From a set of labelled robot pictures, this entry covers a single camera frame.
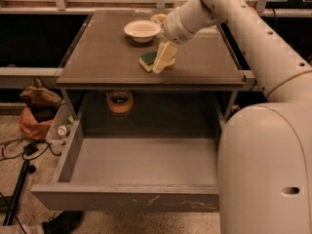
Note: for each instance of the grey cabinet counter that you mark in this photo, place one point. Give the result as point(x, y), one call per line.
point(113, 59)

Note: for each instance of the brown tape roll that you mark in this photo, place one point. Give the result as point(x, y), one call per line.
point(120, 101)

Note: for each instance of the grey open drawer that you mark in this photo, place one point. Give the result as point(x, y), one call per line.
point(161, 156)

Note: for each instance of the green and yellow sponge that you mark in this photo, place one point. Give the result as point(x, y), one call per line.
point(148, 59)

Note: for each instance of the white bowl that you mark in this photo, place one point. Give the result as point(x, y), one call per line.
point(142, 31)

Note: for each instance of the black tripod leg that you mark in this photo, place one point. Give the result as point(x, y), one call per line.
point(13, 204)

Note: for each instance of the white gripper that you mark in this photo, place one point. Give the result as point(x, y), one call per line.
point(175, 26)

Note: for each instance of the clear plastic bottle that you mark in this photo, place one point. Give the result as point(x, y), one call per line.
point(59, 131)

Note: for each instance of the brown cloth bag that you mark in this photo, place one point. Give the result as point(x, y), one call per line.
point(43, 103)

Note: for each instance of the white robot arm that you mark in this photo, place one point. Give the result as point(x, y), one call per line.
point(265, 150)

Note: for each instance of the orange cloth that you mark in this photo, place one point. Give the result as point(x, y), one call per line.
point(31, 128)

